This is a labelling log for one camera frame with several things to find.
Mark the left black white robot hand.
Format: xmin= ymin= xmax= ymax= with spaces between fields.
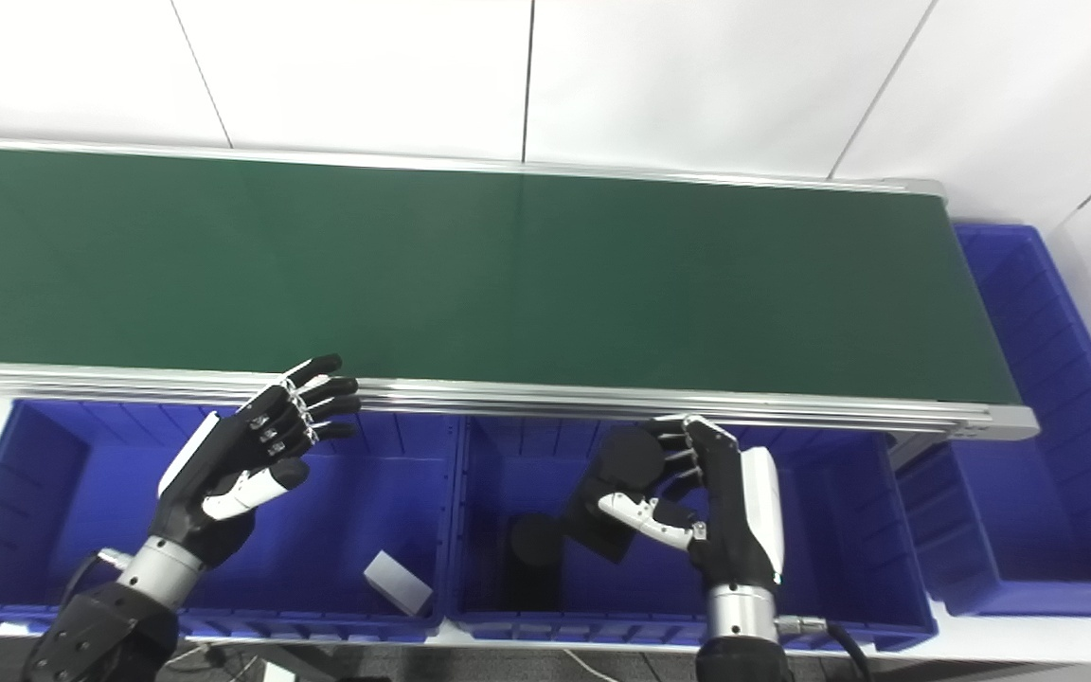
xmin=150 ymin=353 xmax=363 ymax=569

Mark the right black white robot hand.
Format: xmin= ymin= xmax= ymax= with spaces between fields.
xmin=598 ymin=414 xmax=785 ymax=593

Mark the black cylinder-on-base part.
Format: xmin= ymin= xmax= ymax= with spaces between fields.
xmin=560 ymin=424 xmax=698 ymax=565
xmin=506 ymin=514 xmax=567 ymax=612

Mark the blue plastic bin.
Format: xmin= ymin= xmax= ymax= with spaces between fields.
xmin=0 ymin=398 xmax=463 ymax=645
xmin=446 ymin=414 xmax=939 ymax=655
xmin=896 ymin=223 xmax=1091 ymax=619

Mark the aluminium conveyor leg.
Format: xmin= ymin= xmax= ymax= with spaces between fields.
xmin=886 ymin=431 xmax=958 ymax=470

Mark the white rectangular block part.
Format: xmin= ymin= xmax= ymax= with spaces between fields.
xmin=363 ymin=551 xmax=435 ymax=617

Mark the green conveyor belt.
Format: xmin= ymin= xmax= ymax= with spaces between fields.
xmin=0 ymin=137 xmax=1041 ymax=441

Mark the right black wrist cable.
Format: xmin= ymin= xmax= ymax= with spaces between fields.
xmin=775 ymin=614 xmax=873 ymax=682

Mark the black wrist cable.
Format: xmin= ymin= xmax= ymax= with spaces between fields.
xmin=58 ymin=547 xmax=134 ymax=617
xmin=775 ymin=614 xmax=873 ymax=682

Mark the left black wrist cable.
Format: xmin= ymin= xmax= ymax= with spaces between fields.
xmin=58 ymin=547 xmax=134 ymax=617

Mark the white floor cable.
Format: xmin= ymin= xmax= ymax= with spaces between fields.
xmin=563 ymin=647 xmax=622 ymax=682

